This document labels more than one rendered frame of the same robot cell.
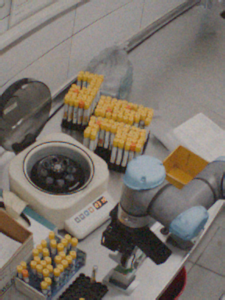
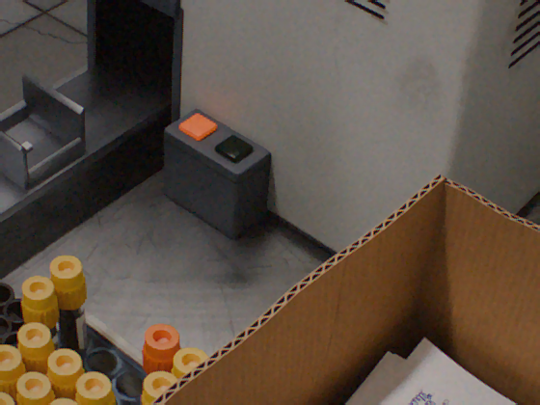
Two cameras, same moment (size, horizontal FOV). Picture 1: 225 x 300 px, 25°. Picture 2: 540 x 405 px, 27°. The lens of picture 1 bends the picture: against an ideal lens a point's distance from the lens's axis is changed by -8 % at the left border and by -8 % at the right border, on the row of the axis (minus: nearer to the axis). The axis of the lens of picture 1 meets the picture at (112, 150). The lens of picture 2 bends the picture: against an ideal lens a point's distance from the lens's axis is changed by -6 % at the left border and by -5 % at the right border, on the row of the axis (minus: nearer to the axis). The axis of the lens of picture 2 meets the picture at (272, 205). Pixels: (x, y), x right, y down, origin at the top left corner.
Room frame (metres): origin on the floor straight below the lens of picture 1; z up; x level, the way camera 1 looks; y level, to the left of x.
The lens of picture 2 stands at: (0.94, 0.27, 1.36)
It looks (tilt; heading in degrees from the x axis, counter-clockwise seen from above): 42 degrees down; 191
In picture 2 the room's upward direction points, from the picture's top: 5 degrees clockwise
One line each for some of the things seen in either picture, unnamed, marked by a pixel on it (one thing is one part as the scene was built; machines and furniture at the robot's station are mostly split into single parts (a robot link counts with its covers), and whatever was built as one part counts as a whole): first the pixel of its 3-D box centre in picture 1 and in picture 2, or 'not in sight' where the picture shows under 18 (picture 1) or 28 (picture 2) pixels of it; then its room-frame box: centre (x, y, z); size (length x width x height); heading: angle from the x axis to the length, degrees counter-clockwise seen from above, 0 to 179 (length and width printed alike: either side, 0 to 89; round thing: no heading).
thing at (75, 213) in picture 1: (61, 185); not in sight; (0.99, 0.12, 0.94); 0.30 x 0.24 x 0.12; 55
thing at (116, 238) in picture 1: (127, 230); not in sight; (0.73, -0.06, 1.11); 0.09 x 0.08 x 0.12; 64
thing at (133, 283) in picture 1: (122, 280); not in sight; (0.72, -0.08, 0.89); 0.09 x 0.05 x 0.04; 64
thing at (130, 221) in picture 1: (135, 211); not in sight; (0.73, -0.07, 1.19); 0.08 x 0.08 x 0.05
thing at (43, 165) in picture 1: (57, 174); not in sight; (1.00, 0.14, 0.97); 0.15 x 0.15 x 0.07
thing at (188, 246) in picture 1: (181, 229); not in sight; (0.91, -0.23, 0.92); 0.13 x 0.07 x 0.08; 64
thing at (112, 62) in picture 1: (108, 68); not in sight; (1.53, 0.06, 0.97); 0.26 x 0.17 x 0.19; 170
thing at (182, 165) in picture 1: (183, 178); not in sight; (1.10, -0.22, 0.93); 0.13 x 0.13 x 0.10; 60
